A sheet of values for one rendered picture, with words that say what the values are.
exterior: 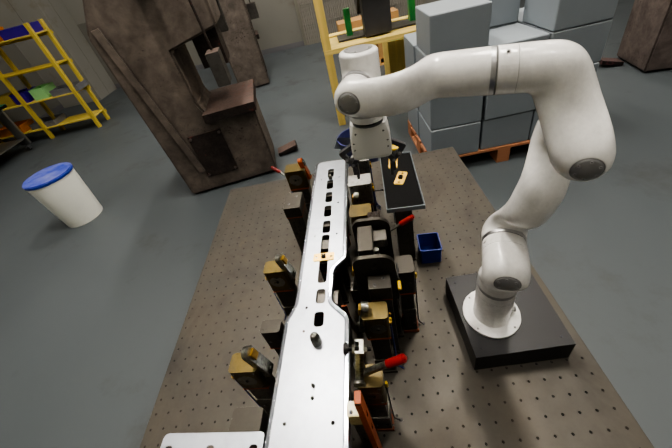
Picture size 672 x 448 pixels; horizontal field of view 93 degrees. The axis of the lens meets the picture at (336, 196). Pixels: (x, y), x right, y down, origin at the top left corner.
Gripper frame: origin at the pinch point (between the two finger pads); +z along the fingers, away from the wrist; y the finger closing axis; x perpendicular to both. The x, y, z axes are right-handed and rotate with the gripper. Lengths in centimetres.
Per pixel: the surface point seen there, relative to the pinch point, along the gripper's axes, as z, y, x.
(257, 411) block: 47, 40, 41
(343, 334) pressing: 45, 16, 21
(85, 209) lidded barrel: 132, 336, -189
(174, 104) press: 42, 187, -216
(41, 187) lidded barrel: 88, 344, -176
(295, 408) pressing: 45, 29, 41
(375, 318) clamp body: 37.9, 5.3, 20.7
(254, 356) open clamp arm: 36, 40, 31
